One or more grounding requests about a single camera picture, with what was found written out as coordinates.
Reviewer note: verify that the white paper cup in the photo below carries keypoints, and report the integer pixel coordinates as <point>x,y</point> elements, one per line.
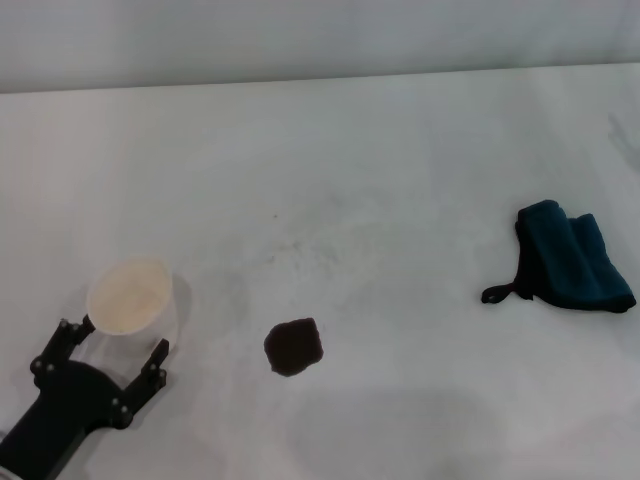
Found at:
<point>130,295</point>

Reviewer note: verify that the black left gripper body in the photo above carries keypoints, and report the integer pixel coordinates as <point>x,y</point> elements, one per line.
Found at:
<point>70,405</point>

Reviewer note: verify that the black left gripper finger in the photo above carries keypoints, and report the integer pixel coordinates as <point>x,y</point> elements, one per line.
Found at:
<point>62,342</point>
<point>147,382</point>

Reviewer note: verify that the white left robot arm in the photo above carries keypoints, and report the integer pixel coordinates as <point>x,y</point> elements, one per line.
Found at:
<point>7,475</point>

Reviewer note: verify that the blue rag with black loop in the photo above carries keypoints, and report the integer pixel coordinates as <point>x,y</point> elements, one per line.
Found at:
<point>575,260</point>

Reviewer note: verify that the black water stain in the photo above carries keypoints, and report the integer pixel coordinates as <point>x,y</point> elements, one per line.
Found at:
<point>294,346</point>

